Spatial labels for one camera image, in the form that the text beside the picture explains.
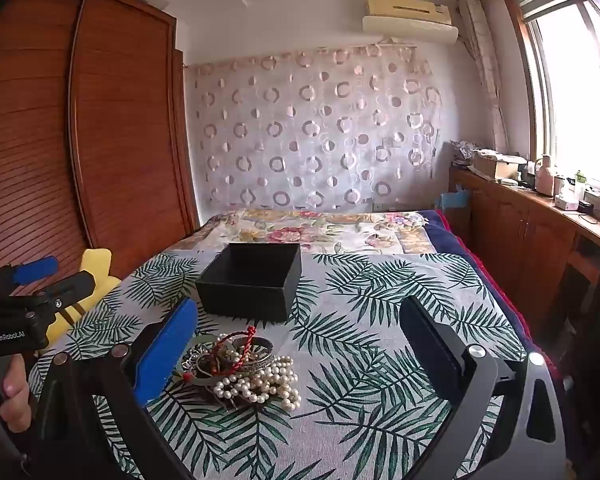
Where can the silver bangle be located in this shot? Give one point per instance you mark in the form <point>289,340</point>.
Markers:
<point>267,355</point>

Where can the blue bag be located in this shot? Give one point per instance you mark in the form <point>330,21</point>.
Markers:
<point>452,200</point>

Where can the pink kettle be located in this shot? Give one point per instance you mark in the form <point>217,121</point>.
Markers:
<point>545,180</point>

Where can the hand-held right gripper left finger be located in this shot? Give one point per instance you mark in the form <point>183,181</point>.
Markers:
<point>165,350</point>

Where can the white air conditioner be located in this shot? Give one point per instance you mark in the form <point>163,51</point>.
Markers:
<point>405,25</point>

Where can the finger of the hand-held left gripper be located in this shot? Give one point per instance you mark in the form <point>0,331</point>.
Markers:
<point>35,267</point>
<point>72,285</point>

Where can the white window drape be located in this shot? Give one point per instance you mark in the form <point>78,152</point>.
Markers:
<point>485,70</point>

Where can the wooden wardrobe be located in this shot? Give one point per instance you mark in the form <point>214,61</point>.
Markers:
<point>120,135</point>

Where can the navy blanket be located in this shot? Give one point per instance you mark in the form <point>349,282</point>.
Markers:
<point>447,230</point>

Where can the red blanket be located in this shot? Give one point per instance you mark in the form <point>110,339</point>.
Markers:
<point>480,261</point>

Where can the floral bedspread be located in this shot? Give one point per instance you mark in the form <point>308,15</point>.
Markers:
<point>305,230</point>

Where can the black box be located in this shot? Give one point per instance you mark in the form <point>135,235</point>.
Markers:
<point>240,300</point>

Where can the patterned cloth pile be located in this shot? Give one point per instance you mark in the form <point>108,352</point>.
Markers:
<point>465,150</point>

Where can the green cap bottle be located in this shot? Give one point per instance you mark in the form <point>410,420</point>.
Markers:
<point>579,185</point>

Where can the leaf print cloth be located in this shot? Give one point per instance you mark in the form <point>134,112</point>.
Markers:
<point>355,360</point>

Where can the green jade bangle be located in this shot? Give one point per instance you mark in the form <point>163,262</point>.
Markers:
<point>192,376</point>

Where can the circle print curtain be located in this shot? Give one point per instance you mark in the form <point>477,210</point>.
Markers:
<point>305,135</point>

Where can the wooden cabinet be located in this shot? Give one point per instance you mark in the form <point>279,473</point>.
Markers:
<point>510,230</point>

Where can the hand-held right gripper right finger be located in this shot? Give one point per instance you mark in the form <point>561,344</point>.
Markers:
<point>430,347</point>

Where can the person's left hand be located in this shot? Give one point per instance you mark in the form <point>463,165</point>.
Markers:
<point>15,390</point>

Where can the white tissue box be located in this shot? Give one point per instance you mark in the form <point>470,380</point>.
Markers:
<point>566,203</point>

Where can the window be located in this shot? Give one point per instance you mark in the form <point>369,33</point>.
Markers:
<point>570,85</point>

